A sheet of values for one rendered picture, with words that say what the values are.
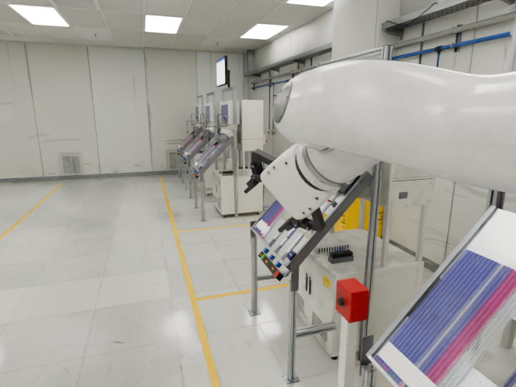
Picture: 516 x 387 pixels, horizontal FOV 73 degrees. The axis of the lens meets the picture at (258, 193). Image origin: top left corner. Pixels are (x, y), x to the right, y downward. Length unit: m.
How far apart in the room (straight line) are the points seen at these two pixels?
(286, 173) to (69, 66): 8.78
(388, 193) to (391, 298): 0.71
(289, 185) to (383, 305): 2.01
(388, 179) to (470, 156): 1.90
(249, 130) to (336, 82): 4.82
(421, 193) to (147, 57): 7.68
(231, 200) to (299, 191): 4.70
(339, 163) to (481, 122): 0.19
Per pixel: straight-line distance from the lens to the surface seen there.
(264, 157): 0.55
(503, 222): 1.49
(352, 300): 1.69
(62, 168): 9.30
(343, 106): 0.31
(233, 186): 5.17
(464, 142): 0.29
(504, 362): 1.78
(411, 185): 2.28
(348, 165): 0.43
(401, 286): 2.49
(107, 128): 9.07
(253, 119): 5.14
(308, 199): 0.52
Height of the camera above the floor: 1.57
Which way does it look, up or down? 13 degrees down
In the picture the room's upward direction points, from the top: straight up
